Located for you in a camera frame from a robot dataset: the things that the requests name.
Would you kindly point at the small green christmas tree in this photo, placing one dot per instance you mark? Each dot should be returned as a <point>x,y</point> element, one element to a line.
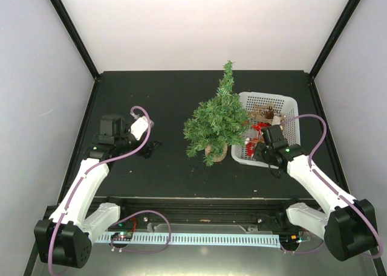
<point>220,122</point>

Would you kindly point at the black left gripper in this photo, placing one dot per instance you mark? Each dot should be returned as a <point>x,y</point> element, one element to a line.
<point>149,148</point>

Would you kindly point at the black frame post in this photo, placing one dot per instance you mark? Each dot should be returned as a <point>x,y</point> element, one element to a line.
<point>336,32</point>
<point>75,37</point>

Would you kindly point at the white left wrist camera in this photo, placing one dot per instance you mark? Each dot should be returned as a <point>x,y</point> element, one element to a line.
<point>140,126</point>

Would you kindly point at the circuit board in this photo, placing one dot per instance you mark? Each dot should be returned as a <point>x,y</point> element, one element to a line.
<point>122,236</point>
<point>294,238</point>

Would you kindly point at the red bow ornament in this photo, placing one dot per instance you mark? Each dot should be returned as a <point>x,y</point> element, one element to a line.
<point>258,127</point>

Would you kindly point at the white perforated plastic basket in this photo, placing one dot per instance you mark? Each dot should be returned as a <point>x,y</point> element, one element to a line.
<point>290,129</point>

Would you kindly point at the right black frame post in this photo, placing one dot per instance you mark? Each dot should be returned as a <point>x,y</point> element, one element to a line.
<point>336,32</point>

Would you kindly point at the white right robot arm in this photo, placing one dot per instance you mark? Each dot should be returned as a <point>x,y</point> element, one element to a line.
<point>347,226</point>

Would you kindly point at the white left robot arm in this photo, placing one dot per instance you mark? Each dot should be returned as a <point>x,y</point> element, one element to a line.
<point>67,236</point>

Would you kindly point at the left black frame post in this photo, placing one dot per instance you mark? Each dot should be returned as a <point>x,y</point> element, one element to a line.
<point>75,37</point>

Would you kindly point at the white slotted cable duct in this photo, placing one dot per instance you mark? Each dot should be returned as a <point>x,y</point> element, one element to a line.
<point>140,238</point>

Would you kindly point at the right circuit board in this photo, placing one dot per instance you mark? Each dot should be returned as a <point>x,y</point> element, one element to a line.
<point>294,238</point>

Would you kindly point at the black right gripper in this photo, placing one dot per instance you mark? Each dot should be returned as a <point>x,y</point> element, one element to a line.
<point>257,152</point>

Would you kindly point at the left circuit board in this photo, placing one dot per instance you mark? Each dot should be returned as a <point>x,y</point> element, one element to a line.
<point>122,236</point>

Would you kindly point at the wooden letters ornament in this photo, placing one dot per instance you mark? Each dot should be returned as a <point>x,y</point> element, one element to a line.
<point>265,113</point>

